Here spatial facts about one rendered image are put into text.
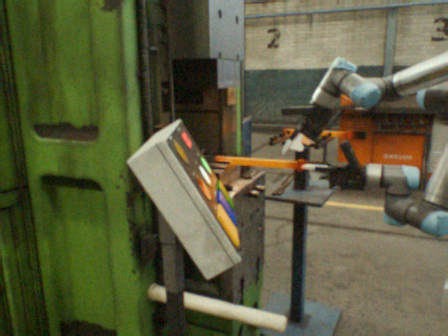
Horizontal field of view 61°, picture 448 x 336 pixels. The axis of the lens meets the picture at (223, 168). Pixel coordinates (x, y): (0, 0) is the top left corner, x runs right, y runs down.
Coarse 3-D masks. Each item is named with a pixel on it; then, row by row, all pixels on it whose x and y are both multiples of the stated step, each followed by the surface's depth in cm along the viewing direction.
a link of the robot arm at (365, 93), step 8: (352, 72) 117; (344, 80) 116; (352, 80) 114; (360, 80) 113; (368, 80) 114; (376, 80) 115; (344, 88) 116; (352, 88) 113; (360, 88) 111; (368, 88) 110; (376, 88) 110; (384, 88) 115; (344, 96) 118; (352, 96) 114; (360, 96) 111; (368, 96) 110; (376, 96) 112; (384, 96) 117; (360, 104) 112; (368, 104) 113
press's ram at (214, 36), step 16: (176, 0) 121; (192, 0) 119; (208, 0) 117; (224, 0) 126; (240, 0) 138; (176, 16) 122; (192, 16) 120; (208, 16) 118; (224, 16) 127; (240, 16) 140; (176, 32) 123; (192, 32) 121; (208, 32) 119; (224, 32) 128; (240, 32) 141; (176, 48) 124; (192, 48) 122; (208, 48) 120; (224, 48) 129; (240, 48) 142
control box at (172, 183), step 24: (144, 144) 85; (168, 144) 69; (192, 144) 97; (144, 168) 69; (168, 168) 69; (192, 168) 78; (168, 192) 70; (192, 192) 70; (216, 192) 90; (168, 216) 71; (192, 216) 71; (216, 216) 74; (192, 240) 73; (216, 240) 73; (216, 264) 74
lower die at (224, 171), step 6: (204, 156) 152; (210, 156) 156; (210, 162) 145; (216, 162) 144; (222, 162) 143; (228, 162) 142; (216, 168) 139; (222, 168) 138; (228, 168) 141; (234, 168) 146; (216, 174) 134; (222, 174) 136; (228, 174) 141; (234, 174) 147; (222, 180) 137; (228, 180) 142; (234, 180) 147
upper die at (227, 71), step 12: (180, 60) 130; (192, 60) 129; (204, 60) 127; (216, 60) 125; (228, 60) 133; (180, 72) 131; (192, 72) 130; (204, 72) 128; (216, 72) 126; (228, 72) 134; (180, 84) 132; (192, 84) 131; (204, 84) 129; (216, 84) 127; (228, 84) 135
